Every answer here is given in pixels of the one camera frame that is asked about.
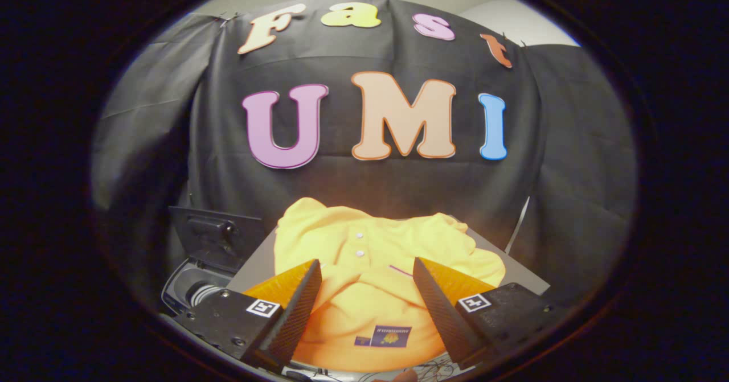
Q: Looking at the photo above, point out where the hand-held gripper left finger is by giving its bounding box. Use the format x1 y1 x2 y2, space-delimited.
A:
174 258 323 372

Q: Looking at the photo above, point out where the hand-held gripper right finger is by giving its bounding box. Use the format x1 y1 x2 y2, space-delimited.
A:
412 257 566 369

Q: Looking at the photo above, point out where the yellow polo shirt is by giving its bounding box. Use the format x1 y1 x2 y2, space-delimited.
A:
273 197 507 373

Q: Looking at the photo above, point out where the white cabinet with grey top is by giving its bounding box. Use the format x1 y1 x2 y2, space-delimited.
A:
227 225 551 314

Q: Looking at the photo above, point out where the black backdrop cloth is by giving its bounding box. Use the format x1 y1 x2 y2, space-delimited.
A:
91 0 637 310

